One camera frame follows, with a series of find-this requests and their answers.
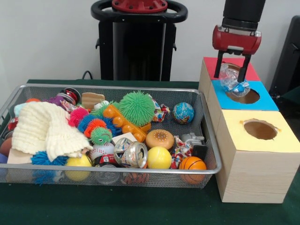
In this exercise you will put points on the opened silver drink can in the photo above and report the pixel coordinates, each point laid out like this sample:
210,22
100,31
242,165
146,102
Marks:
130,154

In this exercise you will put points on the crushed clear plastic bottle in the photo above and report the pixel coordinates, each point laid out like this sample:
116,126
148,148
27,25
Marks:
230,79

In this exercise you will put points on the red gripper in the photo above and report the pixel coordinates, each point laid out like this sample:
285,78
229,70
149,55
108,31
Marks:
236,42

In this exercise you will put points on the brown toy football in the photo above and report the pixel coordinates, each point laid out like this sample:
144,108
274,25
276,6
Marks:
5,146

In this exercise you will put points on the plain wooden block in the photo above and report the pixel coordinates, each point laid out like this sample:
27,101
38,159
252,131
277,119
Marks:
17,158

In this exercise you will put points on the wooden box with three holes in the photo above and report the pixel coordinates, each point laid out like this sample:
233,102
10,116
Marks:
253,178

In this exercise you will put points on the mint knitted cloth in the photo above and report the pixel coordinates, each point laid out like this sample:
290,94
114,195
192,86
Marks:
18,109

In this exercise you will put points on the orange toy basketball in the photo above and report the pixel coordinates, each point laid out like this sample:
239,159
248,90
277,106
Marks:
192,164

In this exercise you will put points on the white baseball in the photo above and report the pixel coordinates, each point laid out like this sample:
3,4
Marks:
102,150

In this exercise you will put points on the orange plush toy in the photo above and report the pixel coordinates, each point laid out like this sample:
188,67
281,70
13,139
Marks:
85,152

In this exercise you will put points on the blue spiky ball with eyes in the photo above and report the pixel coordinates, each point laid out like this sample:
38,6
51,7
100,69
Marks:
42,159

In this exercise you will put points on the green spiky rubber ball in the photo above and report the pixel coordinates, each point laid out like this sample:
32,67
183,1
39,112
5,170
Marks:
137,109

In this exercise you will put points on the purple spiky rubber ball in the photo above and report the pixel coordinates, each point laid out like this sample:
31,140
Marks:
54,99

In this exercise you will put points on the cream waffle cloth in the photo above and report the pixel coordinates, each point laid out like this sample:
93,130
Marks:
47,126

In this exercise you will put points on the side table with green cloth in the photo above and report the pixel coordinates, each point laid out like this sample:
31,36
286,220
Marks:
293,96

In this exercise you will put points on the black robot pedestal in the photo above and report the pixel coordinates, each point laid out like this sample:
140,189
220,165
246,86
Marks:
136,47

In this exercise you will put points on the black upright panel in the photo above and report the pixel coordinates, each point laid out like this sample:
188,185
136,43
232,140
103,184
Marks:
288,54

